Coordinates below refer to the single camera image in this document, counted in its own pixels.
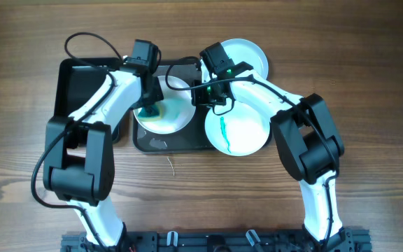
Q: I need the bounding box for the blue and yellow sponge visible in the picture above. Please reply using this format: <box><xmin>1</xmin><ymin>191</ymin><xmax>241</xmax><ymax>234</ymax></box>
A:
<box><xmin>136</xmin><ymin>104</ymin><xmax>164</xmax><ymax>122</ymax></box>

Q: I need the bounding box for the white plate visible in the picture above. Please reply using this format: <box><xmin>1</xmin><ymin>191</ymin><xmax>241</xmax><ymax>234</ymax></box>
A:
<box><xmin>204</xmin><ymin>101</ymin><xmax>271</xmax><ymax>156</ymax></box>
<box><xmin>134</xmin><ymin>76</ymin><xmax>196</xmax><ymax>134</ymax></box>

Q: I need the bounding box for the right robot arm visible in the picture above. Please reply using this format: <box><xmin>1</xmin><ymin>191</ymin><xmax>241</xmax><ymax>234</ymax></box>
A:
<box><xmin>195</xmin><ymin>62</ymin><xmax>344</xmax><ymax>251</ymax></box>

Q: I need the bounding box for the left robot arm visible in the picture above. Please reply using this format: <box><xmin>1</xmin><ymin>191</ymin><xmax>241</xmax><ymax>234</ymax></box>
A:
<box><xmin>36</xmin><ymin>65</ymin><xmax>163</xmax><ymax>251</ymax></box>

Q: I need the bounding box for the dark grey serving tray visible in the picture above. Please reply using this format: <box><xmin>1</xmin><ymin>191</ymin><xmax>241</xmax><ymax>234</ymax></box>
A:
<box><xmin>132</xmin><ymin>59</ymin><xmax>215</xmax><ymax>154</ymax></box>

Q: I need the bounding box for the black water tray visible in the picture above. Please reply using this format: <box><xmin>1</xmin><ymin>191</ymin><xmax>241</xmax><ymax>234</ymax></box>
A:
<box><xmin>53</xmin><ymin>57</ymin><xmax>121</xmax><ymax>146</ymax></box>

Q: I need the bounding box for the light blue plate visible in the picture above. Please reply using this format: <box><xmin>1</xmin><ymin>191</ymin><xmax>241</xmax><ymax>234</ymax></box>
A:
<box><xmin>200</xmin><ymin>38</ymin><xmax>269</xmax><ymax>83</ymax></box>

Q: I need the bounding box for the right black cable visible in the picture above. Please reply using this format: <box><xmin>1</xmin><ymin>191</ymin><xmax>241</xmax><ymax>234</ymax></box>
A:
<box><xmin>164</xmin><ymin>55</ymin><xmax>341</xmax><ymax>246</ymax></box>

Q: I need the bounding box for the black cable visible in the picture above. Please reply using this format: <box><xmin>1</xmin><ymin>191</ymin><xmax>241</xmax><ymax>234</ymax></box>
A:
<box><xmin>164</xmin><ymin>55</ymin><xmax>341</xmax><ymax>246</ymax></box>
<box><xmin>30</xmin><ymin>31</ymin><xmax>125</xmax><ymax>246</ymax></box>

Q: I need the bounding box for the left black cable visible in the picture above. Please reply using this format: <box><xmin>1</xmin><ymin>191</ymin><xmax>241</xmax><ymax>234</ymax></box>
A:
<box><xmin>30</xmin><ymin>31</ymin><xmax>125</xmax><ymax>246</ymax></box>

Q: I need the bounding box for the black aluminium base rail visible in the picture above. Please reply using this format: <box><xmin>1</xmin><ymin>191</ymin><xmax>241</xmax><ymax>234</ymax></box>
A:
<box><xmin>60</xmin><ymin>228</ymin><xmax>373</xmax><ymax>252</ymax></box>

